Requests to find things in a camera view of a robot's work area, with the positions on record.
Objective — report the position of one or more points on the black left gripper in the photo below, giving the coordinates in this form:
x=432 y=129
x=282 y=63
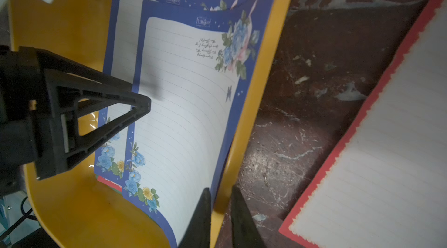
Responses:
x=85 y=108

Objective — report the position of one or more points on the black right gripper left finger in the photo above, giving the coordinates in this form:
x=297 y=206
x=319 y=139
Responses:
x=198 y=233

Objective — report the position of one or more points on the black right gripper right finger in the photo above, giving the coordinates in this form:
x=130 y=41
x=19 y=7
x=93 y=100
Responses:
x=244 y=231

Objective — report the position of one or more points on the blue floral stationery paper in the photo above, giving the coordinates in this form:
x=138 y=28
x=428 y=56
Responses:
x=196 y=67
x=120 y=61

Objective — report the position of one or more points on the yellow plastic tray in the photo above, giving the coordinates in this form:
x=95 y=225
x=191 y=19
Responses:
x=74 y=208

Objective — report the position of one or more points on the red bordered stationery paper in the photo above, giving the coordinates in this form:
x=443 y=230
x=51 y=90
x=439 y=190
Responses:
x=385 y=183

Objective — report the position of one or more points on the stack of stationery papers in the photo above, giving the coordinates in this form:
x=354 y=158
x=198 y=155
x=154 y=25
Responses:
x=111 y=184

